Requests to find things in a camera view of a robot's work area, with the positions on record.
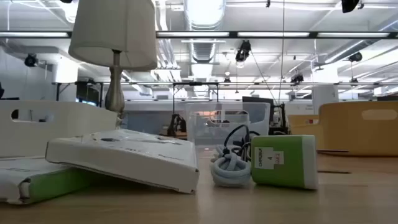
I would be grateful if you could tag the white shade table lamp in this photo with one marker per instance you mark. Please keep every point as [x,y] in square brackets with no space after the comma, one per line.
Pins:
[115,31]

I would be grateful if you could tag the orange plastic bin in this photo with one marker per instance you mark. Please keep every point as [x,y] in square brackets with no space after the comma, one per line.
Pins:
[348,137]

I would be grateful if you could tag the white plastic bin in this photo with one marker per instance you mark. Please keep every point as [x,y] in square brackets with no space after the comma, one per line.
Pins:
[62,124]

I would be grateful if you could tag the overhead led light bar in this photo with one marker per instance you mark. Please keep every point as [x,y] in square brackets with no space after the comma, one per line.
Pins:
[199,34]

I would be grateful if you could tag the green white charger box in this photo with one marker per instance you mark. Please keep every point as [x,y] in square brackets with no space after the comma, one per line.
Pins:
[280,174]

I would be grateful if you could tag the white box green edge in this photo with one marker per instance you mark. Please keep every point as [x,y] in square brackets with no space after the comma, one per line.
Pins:
[18,177]

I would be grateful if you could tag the dark background monitor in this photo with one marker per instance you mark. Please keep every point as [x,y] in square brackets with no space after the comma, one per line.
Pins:
[255,99]
[88,93]

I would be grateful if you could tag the clear plastic bin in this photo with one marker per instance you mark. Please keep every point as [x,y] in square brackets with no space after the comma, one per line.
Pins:
[202,124]

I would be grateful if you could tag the small grey cube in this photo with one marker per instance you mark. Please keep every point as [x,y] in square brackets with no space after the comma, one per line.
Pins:
[230,171]

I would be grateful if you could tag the black background robot arm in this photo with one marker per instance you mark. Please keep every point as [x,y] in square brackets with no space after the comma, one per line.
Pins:
[175,124]
[281,118]

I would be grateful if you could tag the black ceiling-hung camera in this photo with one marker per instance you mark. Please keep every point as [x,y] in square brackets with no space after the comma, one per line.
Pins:
[31,60]
[349,5]
[297,78]
[243,51]
[355,57]

